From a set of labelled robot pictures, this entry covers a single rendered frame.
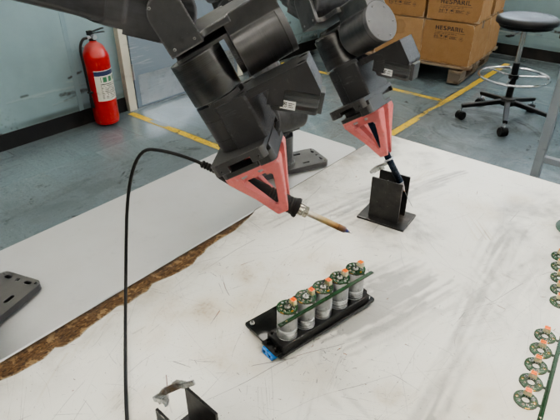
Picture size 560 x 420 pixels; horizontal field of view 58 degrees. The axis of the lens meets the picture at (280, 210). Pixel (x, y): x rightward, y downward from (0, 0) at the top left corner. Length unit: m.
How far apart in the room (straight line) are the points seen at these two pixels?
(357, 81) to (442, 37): 3.37
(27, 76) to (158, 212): 2.39
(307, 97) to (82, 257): 0.45
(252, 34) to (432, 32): 3.65
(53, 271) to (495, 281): 0.63
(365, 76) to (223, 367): 0.45
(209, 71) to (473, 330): 0.44
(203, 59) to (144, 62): 3.03
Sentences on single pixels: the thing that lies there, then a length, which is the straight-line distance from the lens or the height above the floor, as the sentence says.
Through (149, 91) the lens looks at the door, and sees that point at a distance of 3.61.
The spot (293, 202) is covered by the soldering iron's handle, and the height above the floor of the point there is 0.90.
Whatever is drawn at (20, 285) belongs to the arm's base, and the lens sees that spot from 0.79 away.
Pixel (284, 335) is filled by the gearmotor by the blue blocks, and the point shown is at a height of 0.78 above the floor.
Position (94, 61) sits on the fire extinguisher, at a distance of 3.20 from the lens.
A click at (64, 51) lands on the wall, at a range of 3.30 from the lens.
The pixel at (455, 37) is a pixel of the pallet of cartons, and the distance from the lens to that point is 4.10.
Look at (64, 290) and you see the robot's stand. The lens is 0.77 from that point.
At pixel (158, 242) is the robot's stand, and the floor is 0.75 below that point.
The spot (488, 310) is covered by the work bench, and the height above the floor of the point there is 0.75.
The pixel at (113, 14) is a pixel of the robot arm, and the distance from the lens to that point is 0.52.
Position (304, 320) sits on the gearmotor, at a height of 0.79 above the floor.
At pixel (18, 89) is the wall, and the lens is 3.22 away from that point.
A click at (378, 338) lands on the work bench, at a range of 0.66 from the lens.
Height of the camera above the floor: 1.21
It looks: 32 degrees down
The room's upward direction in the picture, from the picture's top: straight up
